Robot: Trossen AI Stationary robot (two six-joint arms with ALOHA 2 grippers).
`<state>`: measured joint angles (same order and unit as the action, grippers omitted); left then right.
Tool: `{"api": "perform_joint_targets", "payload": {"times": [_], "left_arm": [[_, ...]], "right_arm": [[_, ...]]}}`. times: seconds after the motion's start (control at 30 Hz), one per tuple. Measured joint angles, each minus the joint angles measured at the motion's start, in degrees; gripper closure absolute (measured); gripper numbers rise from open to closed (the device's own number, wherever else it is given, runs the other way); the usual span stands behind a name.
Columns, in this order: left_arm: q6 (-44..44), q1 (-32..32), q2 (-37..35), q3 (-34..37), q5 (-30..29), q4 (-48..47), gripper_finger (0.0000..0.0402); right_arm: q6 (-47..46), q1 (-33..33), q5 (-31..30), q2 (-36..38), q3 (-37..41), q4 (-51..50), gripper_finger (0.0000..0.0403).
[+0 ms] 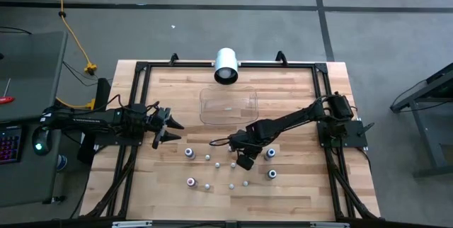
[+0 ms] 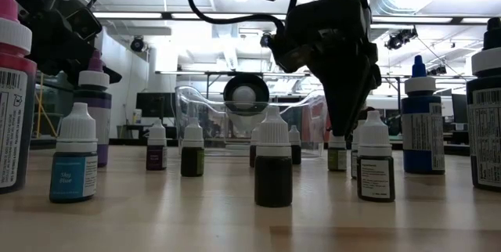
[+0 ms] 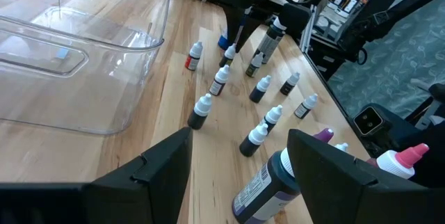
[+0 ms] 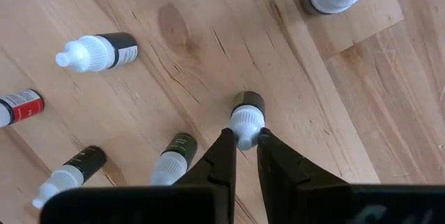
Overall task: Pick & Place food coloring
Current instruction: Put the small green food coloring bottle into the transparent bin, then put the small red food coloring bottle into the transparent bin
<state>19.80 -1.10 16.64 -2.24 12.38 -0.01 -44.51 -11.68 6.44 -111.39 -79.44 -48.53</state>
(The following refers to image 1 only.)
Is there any blue and white cup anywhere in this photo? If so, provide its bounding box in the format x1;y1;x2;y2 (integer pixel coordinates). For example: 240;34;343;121
56;154;69;172

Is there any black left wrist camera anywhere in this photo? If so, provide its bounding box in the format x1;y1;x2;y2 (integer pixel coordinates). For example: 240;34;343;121
155;107;171;122

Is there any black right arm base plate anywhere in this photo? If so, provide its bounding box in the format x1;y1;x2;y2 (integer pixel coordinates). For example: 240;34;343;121
316;119;375;150

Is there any black computer mouse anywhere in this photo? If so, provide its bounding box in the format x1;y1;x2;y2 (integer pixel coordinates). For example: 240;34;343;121
31;126;54;157

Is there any black aluminium table frame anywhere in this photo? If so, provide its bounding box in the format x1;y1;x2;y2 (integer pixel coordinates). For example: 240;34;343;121
79;59;382;228

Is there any silver metal bracket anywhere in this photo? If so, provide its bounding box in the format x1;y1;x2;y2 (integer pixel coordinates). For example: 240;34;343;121
310;222;350;228
112;220;153;228

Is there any red-handled screwdriver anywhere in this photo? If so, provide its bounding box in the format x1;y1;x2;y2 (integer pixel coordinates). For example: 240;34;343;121
0;77;16;106

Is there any clear plastic bin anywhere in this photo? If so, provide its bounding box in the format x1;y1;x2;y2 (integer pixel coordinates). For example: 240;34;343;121
199;85;259;126

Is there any backlit black keyboard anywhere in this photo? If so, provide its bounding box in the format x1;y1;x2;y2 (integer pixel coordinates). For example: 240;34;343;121
0;124;23;166

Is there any grey desk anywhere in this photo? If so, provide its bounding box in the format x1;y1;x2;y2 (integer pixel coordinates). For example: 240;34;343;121
0;31;69;207

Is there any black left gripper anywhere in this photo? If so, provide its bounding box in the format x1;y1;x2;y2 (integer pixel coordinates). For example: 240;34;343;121
142;109;185;150

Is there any yellow extension cord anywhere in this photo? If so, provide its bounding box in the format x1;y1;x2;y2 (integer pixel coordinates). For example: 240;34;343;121
48;0;98;110

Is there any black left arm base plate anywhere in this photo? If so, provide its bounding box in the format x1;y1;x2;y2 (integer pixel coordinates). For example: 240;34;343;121
80;132;144;147

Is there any grey metal cart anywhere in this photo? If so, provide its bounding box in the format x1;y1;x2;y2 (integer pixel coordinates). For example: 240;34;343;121
389;62;453;178

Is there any black upright box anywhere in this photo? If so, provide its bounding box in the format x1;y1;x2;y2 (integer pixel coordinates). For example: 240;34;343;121
94;77;112;110

